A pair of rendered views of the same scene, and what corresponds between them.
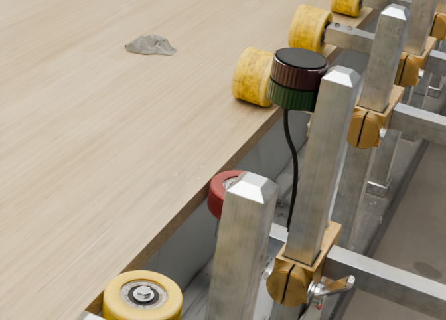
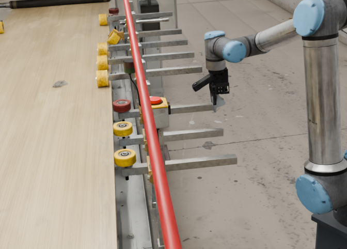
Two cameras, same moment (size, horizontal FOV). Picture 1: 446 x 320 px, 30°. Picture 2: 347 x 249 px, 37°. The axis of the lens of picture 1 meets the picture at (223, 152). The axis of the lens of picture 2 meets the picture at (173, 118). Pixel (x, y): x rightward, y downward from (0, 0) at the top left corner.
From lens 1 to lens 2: 142 cm
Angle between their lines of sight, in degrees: 23
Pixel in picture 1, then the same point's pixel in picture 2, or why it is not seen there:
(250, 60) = (99, 74)
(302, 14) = (99, 58)
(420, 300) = (176, 110)
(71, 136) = (67, 109)
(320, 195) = not seen: hidden behind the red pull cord
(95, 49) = (45, 91)
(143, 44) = (58, 84)
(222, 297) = not seen: hidden behind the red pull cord
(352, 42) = (117, 61)
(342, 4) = (102, 53)
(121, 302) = (119, 127)
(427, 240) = not seen: hidden behind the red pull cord
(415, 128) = (152, 74)
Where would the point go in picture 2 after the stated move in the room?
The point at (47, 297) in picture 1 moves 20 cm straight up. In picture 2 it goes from (103, 134) to (97, 87)
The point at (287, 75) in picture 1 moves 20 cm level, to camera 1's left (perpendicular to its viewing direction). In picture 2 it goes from (129, 65) to (84, 74)
